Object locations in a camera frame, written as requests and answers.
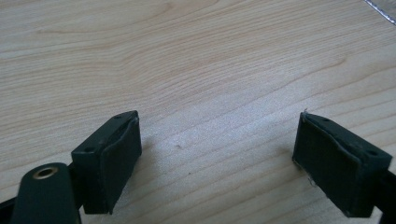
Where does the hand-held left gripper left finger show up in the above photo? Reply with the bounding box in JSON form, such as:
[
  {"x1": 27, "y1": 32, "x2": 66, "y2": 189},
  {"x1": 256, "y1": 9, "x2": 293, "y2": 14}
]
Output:
[{"x1": 70, "y1": 110, "x2": 143, "y2": 216}]

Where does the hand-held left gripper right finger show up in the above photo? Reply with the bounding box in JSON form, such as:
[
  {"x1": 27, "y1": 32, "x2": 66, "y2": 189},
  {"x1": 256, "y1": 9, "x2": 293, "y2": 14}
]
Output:
[{"x1": 291, "y1": 108, "x2": 393, "y2": 218}]

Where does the metal table edge strip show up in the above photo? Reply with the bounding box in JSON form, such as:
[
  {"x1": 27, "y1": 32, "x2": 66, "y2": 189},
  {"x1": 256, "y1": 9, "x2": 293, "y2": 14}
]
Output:
[{"x1": 363, "y1": 0, "x2": 396, "y2": 26}]

